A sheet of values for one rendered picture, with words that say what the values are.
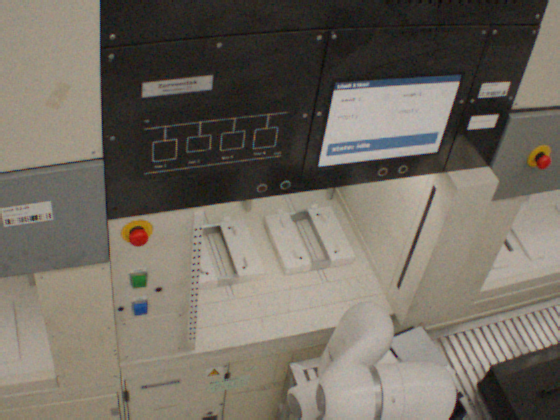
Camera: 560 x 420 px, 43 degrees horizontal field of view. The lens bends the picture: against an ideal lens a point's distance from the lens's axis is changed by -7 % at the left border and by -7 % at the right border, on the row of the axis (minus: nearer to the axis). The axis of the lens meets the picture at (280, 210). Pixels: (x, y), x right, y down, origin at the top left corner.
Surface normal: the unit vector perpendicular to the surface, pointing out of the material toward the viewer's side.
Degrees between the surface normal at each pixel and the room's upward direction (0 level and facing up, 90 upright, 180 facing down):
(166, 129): 90
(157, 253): 90
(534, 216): 0
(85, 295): 90
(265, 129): 90
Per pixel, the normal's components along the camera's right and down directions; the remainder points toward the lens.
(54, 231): 0.31, 0.70
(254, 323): 0.12, -0.70
